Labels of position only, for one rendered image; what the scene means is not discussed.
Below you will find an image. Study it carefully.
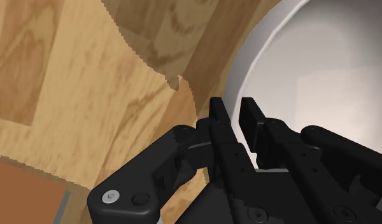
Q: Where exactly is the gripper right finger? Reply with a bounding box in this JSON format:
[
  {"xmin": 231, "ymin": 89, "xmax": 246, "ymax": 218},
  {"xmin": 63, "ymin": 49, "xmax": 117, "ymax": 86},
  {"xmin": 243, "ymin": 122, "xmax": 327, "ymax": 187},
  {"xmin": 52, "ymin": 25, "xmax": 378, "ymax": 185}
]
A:
[{"xmin": 239, "ymin": 97, "xmax": 382, "ymax": 224}]

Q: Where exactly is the white bowl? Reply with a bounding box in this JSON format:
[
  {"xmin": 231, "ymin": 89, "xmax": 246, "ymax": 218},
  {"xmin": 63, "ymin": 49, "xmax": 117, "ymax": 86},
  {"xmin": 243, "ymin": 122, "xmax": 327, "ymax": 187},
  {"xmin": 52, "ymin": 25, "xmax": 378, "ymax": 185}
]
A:
[{"xmin": 223, "ymin": 0, "xmax": 382, "ymax": 171}]

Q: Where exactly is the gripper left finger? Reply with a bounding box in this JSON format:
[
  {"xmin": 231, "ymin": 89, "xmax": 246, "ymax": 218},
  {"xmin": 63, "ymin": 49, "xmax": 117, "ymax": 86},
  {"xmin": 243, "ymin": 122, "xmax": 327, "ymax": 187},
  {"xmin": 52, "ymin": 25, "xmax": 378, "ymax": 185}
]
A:
[{"xmin": 87, "ymin": 97, "xmax": 257, "ymax": 224}]

